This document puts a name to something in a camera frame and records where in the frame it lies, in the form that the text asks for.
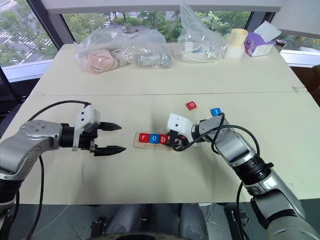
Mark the plastic bag with grey item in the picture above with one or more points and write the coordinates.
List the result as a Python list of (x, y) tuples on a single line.
[(150, 53)]

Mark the red letter block o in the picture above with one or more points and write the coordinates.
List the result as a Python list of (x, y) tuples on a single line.
[(191, 105)]

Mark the blue letter block t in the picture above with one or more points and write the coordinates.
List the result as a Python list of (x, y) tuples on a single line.
[(215, 112)]

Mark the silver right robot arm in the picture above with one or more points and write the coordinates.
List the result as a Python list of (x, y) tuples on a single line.
[(232, 143)]

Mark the red letter block r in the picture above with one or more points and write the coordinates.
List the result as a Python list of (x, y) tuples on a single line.
[(144, 137)]

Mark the dark brown chair back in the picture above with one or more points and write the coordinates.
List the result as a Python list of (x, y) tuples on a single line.
[(307, 82)]

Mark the purple tissue box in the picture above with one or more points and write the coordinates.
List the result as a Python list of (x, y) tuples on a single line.
[(258, 45)]

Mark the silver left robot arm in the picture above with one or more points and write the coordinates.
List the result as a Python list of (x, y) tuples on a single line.
[(32, 142)]

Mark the wooden letter tray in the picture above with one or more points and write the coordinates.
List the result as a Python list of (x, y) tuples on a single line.
[(137, 144)]

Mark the cream plastic cup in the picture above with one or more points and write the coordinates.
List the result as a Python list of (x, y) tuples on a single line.
[(238, 37)]

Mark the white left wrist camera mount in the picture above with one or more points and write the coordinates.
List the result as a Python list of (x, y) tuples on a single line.
[(86, 117)]

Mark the plastic bag with white items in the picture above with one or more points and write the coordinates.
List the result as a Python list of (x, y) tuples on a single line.
[(197, 42)]

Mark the white plastic container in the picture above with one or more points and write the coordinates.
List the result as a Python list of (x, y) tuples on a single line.
[(233, 53)]

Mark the red letter block b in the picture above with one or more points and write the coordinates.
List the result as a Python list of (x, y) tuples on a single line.
[(163, 139)]

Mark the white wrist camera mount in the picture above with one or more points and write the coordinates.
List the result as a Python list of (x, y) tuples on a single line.
[(86, 117), (178, 123)]

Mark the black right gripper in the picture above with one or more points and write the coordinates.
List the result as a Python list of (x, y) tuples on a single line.
[(175, 138)]

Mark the blue letter block o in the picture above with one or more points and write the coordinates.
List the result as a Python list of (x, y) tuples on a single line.
[(154, 138)]

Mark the dark lidded jar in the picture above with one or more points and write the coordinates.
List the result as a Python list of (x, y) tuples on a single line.
[(280, 45)]

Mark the plastic bag with pink cloth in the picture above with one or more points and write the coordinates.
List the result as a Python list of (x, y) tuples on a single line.
[(100, 57)]

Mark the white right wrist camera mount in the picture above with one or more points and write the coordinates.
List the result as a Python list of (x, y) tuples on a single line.
[(178, 123)]

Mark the grey rounded robot leg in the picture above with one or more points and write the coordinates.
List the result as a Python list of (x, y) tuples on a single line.
[(192, 222), (127, 220)]

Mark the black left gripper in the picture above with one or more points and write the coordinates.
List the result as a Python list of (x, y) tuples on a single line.
[(87, 141)]

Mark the dark window frame pillar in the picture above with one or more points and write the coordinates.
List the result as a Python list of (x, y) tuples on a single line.
[(52, 27), (256, 21)]

